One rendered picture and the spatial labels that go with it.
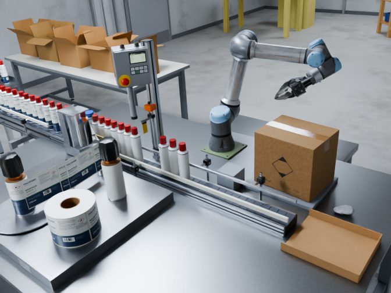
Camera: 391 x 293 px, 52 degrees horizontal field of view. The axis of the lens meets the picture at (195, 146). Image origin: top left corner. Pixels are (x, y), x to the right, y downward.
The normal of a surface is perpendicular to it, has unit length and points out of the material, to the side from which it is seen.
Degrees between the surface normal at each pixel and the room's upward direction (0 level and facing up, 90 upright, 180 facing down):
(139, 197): 0
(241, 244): 0
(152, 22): 90
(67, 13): 90
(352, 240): 0
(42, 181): 90
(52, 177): 90
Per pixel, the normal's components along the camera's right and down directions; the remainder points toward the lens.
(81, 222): 0.61, 0.33
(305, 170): -0.68, 0.38
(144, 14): 0.77, 0.26
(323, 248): -0.07, -0.88
